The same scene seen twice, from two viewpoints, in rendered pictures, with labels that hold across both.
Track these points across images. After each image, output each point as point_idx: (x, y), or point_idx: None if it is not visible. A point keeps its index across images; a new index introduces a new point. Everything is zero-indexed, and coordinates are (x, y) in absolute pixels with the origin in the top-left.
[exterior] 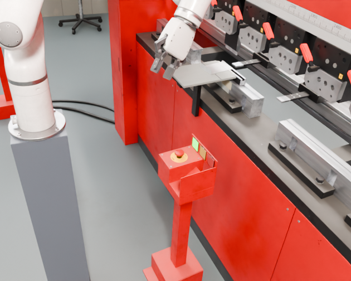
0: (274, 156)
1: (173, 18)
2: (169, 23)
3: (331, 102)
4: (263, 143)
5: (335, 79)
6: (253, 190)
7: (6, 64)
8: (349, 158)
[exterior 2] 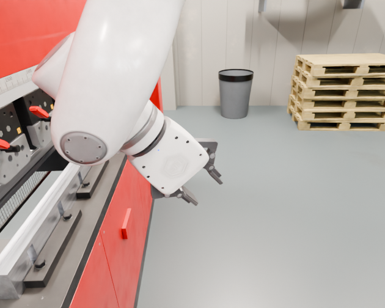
0: (55, 271)
1: (172, 120)
2: (181, 127)
3: None
4: (37, 300)
5: (19, 138)
6: (87, 305)
7: None
8: None
